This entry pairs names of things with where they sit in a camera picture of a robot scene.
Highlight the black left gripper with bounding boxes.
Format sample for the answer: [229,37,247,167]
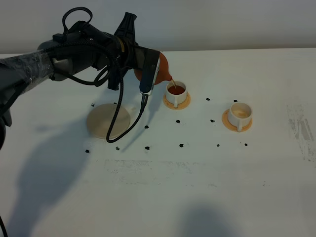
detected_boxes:
[66,12,137,91]

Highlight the brown clay teapot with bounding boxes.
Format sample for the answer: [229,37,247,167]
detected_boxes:
[133,51,173,86]

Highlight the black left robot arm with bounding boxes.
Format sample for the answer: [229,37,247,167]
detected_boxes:
[0,7,137,144]

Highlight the white teacup near teapot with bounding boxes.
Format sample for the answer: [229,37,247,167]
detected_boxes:
[165,80,187,109]

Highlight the beige round teapot tray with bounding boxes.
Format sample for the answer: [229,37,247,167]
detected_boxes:
[86,104,130,139]

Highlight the orange coaster near teapot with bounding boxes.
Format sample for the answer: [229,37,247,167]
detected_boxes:
[162,93,191,110]

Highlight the orange coaster far right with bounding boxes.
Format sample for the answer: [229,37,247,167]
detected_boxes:
[222,109,252,132]

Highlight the white teacup far right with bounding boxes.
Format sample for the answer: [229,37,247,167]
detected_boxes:
[227,102,253,132]

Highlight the black braided left cable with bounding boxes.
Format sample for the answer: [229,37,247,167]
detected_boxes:
[49,6,151,144]

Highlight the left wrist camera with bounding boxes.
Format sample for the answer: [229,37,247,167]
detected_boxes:
[128,45,160,95]

